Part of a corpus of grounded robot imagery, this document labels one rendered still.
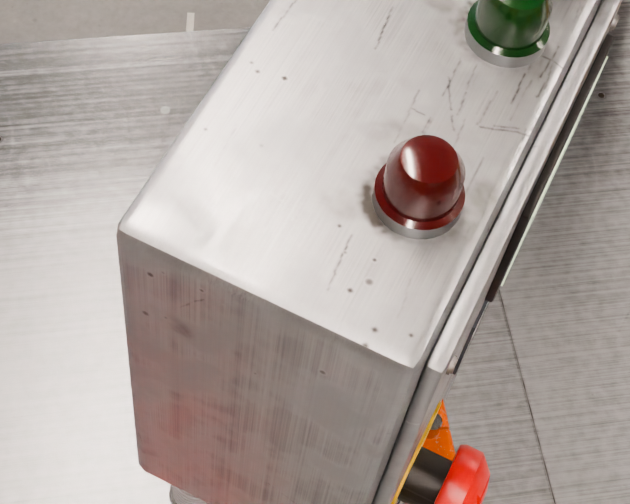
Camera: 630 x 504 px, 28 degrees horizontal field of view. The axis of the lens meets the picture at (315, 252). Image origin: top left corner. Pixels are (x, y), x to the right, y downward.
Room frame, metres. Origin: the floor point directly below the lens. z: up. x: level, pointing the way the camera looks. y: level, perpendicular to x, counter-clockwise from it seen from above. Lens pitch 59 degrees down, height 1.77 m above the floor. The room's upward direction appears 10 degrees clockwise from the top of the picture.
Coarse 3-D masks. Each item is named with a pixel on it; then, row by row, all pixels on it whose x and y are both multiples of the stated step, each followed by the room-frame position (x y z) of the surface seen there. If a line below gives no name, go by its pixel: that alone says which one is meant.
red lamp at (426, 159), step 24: (408, 144) 0.20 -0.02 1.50; (432, 144) 0.20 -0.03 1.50; (384, 168) 0.20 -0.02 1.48; (408, 168) 0.19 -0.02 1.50; (432, 168) 0.20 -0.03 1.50; (456, 168) 0.20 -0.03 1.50; (384, 192) 0.19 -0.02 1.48; (408, 192) 0.19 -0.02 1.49; (432, 192) 0.19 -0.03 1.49; (456, 192) 0.19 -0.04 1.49; (384, 216) 0.19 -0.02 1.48; (408, 216) 0.19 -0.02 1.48; (432, 216) 0.19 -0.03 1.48; (456, 216) 0.19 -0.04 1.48
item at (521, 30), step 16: (480, 0) 0.26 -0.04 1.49; (496, 0) 0.26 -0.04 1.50; (512, 0) 0.26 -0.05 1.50; (528, 0) 0.26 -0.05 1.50; (544, 0) 0.26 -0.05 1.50; (480, 16) 0.26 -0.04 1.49; (496, 16) 0.26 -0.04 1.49; (512, 16) 0.26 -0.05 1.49; (528, 16) 0.26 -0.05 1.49; (544, 16) 0.26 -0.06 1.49; (464, 32) 0.26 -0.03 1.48; (480, 32) 0.26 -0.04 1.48; (496, 32) 0.26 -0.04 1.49; (512, 32) 0.25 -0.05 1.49; (528, 32) 0.26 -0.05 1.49; (544, 32) 0.26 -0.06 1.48; (480, 48) 0.26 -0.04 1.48; (496, 48) 0.25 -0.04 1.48; (512, 48) 0.26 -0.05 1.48; (528, 48) 0.26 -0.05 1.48; (544, 48) 0.26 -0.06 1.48; (496, 64) 0.25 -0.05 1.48; (512, 64) 0.25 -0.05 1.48; (528, 64) 0.26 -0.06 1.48
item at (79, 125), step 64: (0, 64) 0.70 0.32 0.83; (64, 64) 0.71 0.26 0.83; (128, 64) 0.72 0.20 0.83; (192, 64) 0.74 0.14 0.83; (0, 128) 0.63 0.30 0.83; (64, 128) 0.64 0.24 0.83; (128, 128) 0.65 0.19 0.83; (576, 128) 0.74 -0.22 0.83; (0, 192) 0.56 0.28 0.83; (64, 192) 0.57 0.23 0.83; (128, 192) 0.59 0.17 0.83; (576, 192) 0.67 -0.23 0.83; (0, 256) 0.50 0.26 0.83; (64, 256) 0.51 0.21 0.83; (576, 256) 0.60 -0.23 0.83; (0, 320) 0.44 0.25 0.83; (64, 320) 0.45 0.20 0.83; (512, 320) 0.52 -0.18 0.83; (576, 320) 0.53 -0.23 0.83; (0, 384) 0.39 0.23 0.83; (64, 384) 0.39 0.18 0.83; (128, 384) 0.40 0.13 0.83; (512, 384) 0.46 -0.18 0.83; (576, 384) 0.47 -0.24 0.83; (0, 448) 0.33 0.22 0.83; (64, 448) 0.34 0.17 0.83; (128, 448) 0.35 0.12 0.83; (512, 448) 0.41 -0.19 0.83; (576, 448) 0.42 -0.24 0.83
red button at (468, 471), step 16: (464, 448) 0.18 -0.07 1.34; (416, 464) 0.18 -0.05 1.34; (432, 464) 0.18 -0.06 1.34; (448, 464) 0.18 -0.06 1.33; (464, 464) 0.18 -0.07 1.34; (480, 464) 0.18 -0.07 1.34; (416, 480) 0.17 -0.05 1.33; (432, 480) 0.17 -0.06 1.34; (448, 480) 0.17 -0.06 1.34; (464, 480) 0.17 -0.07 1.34; (480, 480) 0.17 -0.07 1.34; (400, 496) 0.17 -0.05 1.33; (416, 496) 0.17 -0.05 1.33; (432, 496) 0.17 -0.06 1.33; (448, 496) 0.16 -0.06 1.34; (464, 496) 0.16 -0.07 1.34; (480, 496) 0.17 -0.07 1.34
